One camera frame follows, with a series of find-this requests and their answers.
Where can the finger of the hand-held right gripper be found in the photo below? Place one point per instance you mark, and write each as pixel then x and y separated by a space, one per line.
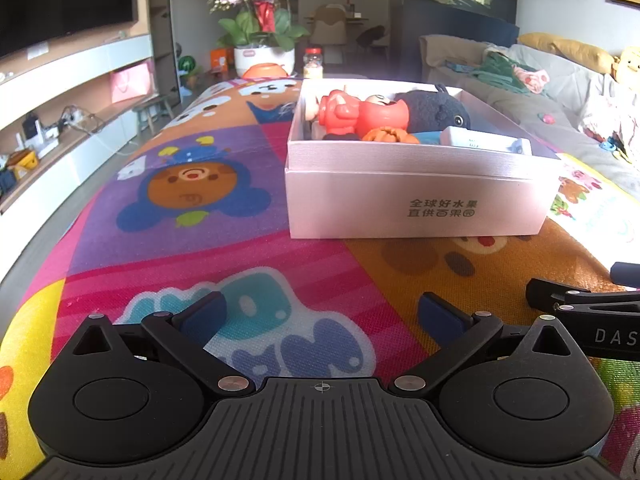
pixel 625 275
pixel 560 292

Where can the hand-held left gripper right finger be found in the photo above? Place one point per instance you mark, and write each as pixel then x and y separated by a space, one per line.
pixel 442 319

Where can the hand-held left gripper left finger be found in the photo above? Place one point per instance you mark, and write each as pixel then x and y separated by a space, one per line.
pixel 204 317

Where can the pink cardboard box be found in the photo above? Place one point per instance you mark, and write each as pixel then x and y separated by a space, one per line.
pixel 400 200

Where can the blue white tissue packet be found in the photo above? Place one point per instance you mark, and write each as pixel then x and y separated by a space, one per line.
pixel 462 137

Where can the orange pumpkin toy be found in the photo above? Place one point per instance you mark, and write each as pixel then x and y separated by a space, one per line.
pixel 387 135

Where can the black plush toy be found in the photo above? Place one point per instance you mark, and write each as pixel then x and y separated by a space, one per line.
pixel 430 107

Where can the smooth red toy doll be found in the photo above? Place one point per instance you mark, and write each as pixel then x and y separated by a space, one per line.
pixel 385 112

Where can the ridged red toy figure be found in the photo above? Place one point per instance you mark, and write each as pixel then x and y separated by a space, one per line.
pixel 340 112

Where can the colourful cartoon printed tablecloth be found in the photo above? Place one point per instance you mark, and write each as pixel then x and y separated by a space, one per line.
pixel 200 230

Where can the grey sofa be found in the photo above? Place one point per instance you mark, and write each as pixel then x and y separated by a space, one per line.
pixel 555 95

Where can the white television cabinet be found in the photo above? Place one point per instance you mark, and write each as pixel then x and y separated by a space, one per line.
pixel 90 140

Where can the yellow plush toy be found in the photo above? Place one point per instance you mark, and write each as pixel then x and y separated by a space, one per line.
pixel 629 64

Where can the pink floral pillow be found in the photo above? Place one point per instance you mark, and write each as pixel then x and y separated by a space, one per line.
pixel 532 80

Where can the wooden stool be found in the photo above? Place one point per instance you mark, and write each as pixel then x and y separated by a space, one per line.
pixel 150 107

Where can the green cloth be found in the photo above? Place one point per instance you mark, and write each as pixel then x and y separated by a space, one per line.
pixel 497 72

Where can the yellow cushion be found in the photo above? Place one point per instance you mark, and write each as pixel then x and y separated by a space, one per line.
pixel 565 50

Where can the pink paper bag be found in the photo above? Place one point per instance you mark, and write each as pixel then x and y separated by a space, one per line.
pixel 131 82

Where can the green striped ball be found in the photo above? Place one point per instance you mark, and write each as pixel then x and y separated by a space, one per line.
pixel 185 63

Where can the orange bowl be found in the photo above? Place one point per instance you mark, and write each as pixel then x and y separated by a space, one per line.
pixel 266 70

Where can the orange box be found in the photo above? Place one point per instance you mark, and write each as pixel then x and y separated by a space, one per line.
pixel 219 60

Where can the clear jar with red lid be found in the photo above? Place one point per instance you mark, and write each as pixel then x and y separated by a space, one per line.
pixel 313 65

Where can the black chair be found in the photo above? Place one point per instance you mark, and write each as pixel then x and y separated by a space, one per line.
pixel 372 37

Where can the dark fish tank cabinet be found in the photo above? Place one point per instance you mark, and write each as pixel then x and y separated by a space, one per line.
pixel 450 20

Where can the pink orchid in white pot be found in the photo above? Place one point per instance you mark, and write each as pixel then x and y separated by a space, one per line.
pixel 260 25

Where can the beige dining chair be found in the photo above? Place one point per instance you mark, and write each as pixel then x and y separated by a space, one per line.
pixel 329 30

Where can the black television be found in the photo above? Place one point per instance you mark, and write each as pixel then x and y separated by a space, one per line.
pixel 55 0

